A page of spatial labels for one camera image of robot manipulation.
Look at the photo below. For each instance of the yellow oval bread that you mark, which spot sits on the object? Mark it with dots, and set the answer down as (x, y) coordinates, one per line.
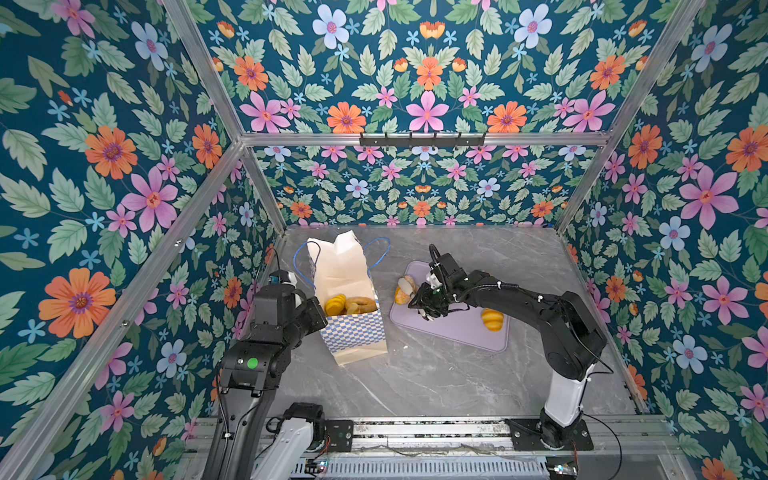
(335, 306)

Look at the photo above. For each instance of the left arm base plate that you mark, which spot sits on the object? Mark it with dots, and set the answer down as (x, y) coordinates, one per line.
(332, 436)

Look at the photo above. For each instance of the lilac plastic tray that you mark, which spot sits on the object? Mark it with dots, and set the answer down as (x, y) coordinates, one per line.
(465, 327)

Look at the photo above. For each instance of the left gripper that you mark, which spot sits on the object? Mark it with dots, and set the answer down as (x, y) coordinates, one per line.
(314, 306)

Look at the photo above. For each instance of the metal tongs white tips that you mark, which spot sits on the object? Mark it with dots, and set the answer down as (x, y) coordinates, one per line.
(421, 298)

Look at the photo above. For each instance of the sugared round bread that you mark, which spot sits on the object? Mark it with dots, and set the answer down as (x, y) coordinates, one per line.
(404, 292)

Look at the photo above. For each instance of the black hook rail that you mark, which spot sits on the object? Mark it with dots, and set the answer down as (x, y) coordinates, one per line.
(409, 140)

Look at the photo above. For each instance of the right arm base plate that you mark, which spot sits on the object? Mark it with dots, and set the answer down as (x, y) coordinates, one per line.
(528, 434)

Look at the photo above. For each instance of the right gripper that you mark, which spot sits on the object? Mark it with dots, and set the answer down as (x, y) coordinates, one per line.
(423, 304)

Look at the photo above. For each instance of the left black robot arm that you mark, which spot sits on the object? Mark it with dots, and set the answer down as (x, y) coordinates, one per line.
(250, 372)

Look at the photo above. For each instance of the aluminium frame bars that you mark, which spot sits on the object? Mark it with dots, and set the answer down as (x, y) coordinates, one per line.
(117, 134)

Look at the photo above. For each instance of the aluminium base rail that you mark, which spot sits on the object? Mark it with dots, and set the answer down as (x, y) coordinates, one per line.
(625, 447)

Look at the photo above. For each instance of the checkered paper bag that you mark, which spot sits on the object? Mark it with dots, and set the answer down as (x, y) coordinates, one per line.
(340, 276)

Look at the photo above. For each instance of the braided bagel bread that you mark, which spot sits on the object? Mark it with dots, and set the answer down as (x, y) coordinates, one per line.
(360, 305)

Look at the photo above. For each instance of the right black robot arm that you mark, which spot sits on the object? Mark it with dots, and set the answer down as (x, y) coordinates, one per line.
(571, 337)

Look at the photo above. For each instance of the small striped round bun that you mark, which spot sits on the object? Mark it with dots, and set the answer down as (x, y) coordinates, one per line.
(493, 320)

